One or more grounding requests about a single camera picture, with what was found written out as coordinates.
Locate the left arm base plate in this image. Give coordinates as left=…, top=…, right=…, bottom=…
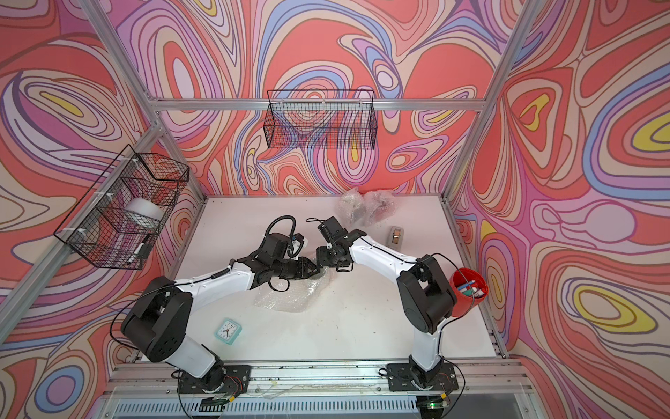
left=172, top=365, right=252, bottom=396

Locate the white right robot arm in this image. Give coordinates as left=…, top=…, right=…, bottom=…
left=316, top=216, right=456, bottom=372

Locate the grey tape dispenser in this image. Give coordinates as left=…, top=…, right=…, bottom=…
left=387, top=226, right=404, bottom=250

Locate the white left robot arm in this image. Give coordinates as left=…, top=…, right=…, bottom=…
left=120, top=233, right=323, bottom=391

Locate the teal alarm clock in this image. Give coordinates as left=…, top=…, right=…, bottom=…
left=215, top=318, right=243, bottom=346

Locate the left wire basket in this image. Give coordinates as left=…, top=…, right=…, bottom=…
left=53, top=145, right=190, bottom=271

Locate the red pen cup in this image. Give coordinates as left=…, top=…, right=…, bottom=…
left=449, top=268, right=489, bottom=318

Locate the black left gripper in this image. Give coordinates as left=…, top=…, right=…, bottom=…
left=271, top=257, right=323, bottom=281

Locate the back wire basket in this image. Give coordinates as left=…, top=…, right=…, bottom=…
left=263, top=88, right=378, bottom=150

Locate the white tape roll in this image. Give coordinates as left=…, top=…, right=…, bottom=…
left=125, top=197, right=165, bottom=230

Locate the black marker in basket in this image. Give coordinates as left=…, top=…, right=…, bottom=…
left=133, top=235, right=152, bottom=259

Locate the wire basket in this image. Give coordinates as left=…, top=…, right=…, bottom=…
left=263, top=88, right=378, bottom=150
left=53, top=145, right=190, bottom=271

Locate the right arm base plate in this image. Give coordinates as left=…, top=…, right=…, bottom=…
left=378, top=361, right=460, bottom=395

